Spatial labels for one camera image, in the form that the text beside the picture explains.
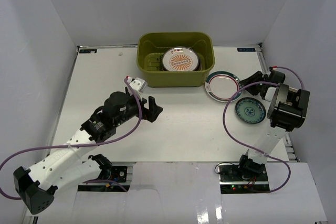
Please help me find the blue table label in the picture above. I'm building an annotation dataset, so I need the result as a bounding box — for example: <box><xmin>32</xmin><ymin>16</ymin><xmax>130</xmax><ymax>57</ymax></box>
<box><xmin>237</xmin><ymin>47</ymin><xmax>256</xmax><ymax>52</ymax></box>
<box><xmin>79</xmin><ymin>49</ymin><xmax>97</xmax><ymax>54</ymax></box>

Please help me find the small blue patterned plate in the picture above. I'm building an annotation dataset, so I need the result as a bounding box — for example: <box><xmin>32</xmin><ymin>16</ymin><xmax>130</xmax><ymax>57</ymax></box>
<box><xmin>235</xmin><ymin>97</ymin><xmax>266</xmax><ymax>124</ymax></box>

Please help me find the left blue table label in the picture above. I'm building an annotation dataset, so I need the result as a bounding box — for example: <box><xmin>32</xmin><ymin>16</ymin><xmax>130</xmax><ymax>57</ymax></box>
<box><xmin>79</xmin><ymin>49</ymin><xmax>97</xmax><ymax>54</ymax></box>

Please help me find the white plate green red rim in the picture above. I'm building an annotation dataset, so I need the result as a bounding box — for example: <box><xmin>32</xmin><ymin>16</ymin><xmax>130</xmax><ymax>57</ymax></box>
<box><xmin>204</xmin><ymin>71</ymin><xmax>242</xmax><ymax>103</ymax></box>

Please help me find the white plate orange sunburst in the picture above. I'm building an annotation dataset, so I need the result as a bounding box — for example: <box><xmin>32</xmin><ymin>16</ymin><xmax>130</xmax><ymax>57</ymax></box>
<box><xmin>162</xmin><ymin>47</ymin><xmax>200</xmax><ymax>72</ymax></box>

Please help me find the olive green plastic bin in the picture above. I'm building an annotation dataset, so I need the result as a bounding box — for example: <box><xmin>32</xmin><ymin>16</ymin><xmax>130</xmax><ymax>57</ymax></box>
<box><xmin>137</xmin><ymin>32</ymin><xmax>215</xmax><ymax>88</ymax></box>

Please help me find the purple cable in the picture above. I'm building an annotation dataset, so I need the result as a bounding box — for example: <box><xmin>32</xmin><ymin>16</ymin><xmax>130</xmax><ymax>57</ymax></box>
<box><xmin>223</xmin><ymin>66</ymin><xmax>305</xmax><ymax>193</ymax></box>
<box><xmin>0</xmin><ymin>79</ymin><xmax>145</xmax><ymax>200</ymax></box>

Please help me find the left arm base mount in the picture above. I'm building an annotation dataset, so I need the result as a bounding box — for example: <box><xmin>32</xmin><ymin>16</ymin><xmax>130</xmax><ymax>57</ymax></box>
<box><xmin>77</xmin><ymin>165</ymin><xmax>130</xmax><ymax>193</ymax></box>

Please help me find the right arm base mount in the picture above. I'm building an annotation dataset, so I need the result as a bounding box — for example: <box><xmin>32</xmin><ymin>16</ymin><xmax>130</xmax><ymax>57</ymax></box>
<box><xmin>214</xmin><ymin>162</ymin><xmax>270</xmax><ymax>195</ymax></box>

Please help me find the right blue table label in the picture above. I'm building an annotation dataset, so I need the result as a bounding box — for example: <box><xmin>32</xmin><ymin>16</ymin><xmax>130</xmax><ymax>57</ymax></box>
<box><xmin>237</xmin><ymin>47</ymin><xmax>256</xmax><ymax>52</ymax></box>

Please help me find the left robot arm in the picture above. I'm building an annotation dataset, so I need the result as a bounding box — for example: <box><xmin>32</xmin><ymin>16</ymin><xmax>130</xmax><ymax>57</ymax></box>
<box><xmin>14</xmin><ymin>91</ymin><xmax>163</xmax><ymax>215</ymax></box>

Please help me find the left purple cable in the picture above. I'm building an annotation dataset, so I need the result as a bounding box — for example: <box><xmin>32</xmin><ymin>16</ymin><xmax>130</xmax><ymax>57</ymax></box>
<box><xmin>0</xmin><ymin>79</ymin><xmax>145</xmax><ymax>200</ymax></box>

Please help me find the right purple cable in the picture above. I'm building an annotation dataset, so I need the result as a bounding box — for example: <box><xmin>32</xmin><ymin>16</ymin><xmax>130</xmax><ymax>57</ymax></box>
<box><xmin>223</xmin><ymin>66</ymin><xmax>305</xmax><ymax>193</ymax></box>

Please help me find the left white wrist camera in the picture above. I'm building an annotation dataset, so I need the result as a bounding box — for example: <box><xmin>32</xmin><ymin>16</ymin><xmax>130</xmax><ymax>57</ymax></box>
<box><xmin>125</xmin><ymin>76</ymin><xmax>148</xmax><ymax>94</ymax></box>

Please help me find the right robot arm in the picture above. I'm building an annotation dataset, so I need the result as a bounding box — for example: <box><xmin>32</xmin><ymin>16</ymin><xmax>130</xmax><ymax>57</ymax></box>
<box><xmin>235</xmin><ymin>69</ymin><xmax>310</xmax><ymax>182</ymax></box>

